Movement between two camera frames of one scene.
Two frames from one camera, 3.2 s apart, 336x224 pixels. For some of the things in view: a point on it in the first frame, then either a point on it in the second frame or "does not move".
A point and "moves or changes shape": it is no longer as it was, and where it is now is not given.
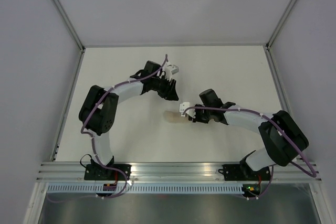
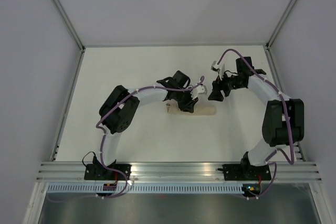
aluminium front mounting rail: [74, 172] does not move
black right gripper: [197, 119] → [218, 85]
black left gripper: [170, 93] → [188, 106]
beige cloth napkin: [173, 116] moves or changes shape
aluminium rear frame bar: [105, 45] does not move
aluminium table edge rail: [76, 73] does not move
